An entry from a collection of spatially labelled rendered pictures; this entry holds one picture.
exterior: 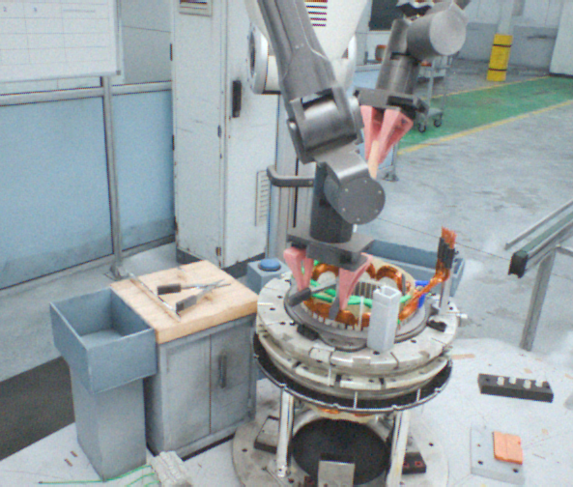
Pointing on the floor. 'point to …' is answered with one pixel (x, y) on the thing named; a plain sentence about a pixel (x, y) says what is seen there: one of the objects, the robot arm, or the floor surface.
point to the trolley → (431, 92)
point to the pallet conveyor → (522, 263)
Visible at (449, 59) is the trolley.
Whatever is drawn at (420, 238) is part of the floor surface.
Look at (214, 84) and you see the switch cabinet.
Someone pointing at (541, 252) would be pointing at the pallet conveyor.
